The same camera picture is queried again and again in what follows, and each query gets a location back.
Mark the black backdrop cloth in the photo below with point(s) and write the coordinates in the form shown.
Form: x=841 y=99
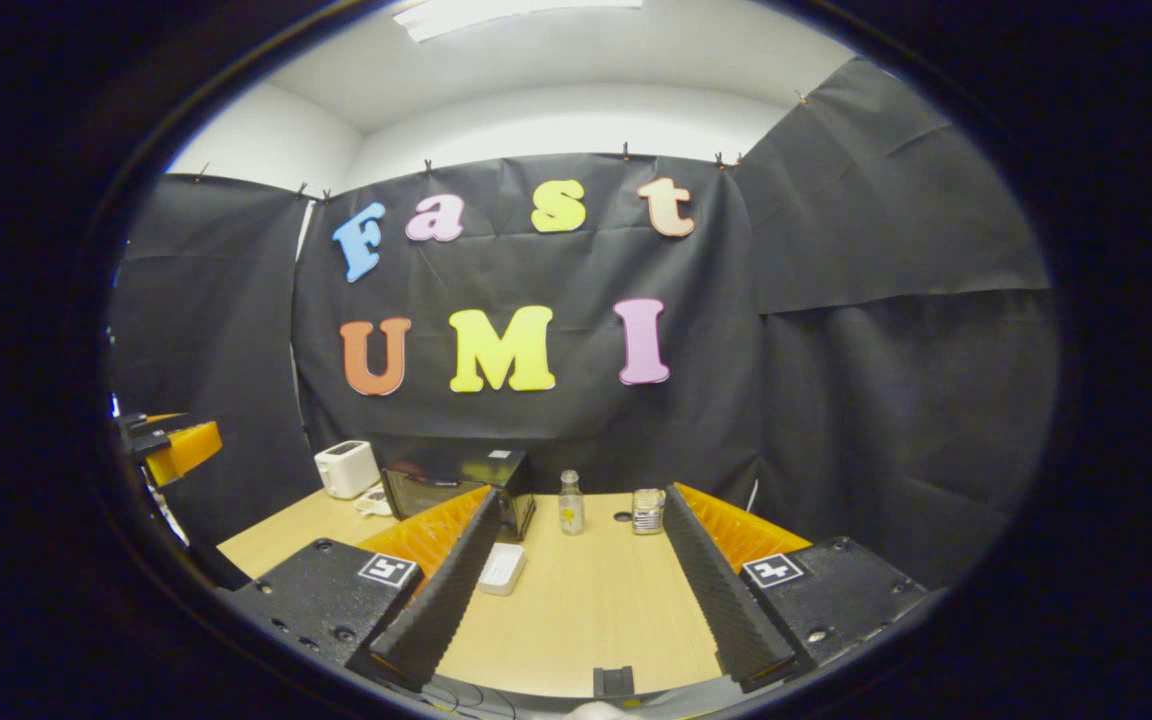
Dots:
x=536 y=270

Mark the clear bottle with yellow label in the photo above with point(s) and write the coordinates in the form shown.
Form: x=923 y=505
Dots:
x=571 y=510

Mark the white plastic tray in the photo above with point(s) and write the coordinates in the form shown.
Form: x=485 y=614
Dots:
x=502 y=568

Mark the ceiling light panel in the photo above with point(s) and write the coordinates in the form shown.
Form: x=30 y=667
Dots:
x=496 y=15

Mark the black table clamp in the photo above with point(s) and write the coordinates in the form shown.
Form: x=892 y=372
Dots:
x=613 y=682

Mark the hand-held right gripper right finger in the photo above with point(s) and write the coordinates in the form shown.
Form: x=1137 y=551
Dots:
x=721 y=600

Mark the white toaster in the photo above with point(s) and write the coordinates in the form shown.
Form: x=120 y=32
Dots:
x=346 y=470

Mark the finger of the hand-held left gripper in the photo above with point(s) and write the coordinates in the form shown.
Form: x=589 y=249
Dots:
x=148 y=422
x=186 y=448

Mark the black electric oven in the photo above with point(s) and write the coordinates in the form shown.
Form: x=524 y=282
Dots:
x=416 y=495

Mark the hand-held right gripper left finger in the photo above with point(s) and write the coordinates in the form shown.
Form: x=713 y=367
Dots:
x=441 y=600

